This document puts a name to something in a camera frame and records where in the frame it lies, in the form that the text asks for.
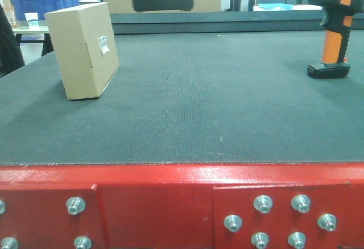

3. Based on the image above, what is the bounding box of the small brown cardboard package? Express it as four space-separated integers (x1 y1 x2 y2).
45 2 120 100

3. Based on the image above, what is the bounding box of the light blue tray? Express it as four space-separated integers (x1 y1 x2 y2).
257 3 294 11

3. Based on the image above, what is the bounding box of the dark clothed person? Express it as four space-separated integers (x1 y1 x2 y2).
0 6 25 77

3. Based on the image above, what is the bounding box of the white paper cup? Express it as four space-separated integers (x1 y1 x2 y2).
24 13 39 28

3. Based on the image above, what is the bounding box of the white side table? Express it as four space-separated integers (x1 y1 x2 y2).
13 26 54 56

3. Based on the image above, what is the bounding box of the orange black barcode scanner gun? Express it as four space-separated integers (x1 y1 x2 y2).
307 0 363 79

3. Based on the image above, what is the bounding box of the red metal frame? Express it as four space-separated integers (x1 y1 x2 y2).
1 163 363 248

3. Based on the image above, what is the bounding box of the blue plastic crate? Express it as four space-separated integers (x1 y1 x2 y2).
11 0 79 20

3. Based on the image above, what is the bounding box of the dark conveyor side rail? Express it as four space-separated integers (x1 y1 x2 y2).
109 11 364 35

